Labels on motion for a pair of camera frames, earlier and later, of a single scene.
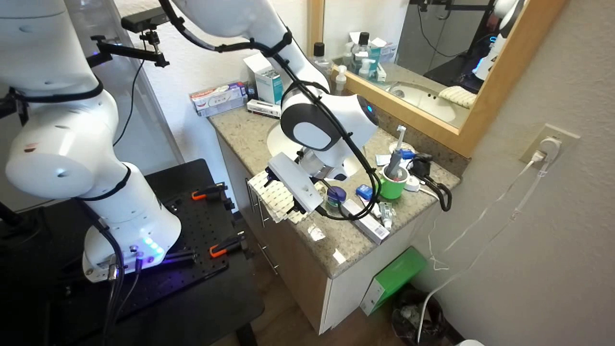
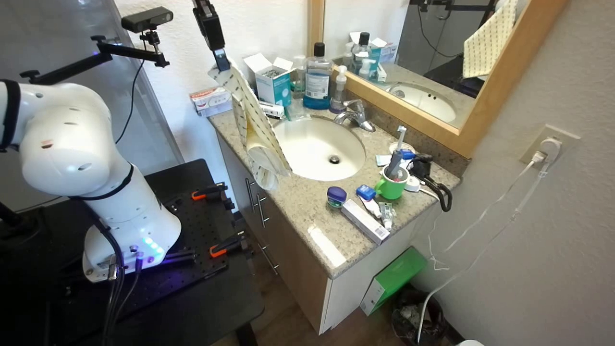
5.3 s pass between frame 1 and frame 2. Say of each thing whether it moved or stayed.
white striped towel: moved
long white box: stayed
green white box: stayed
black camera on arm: stayed
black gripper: moved
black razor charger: stayed
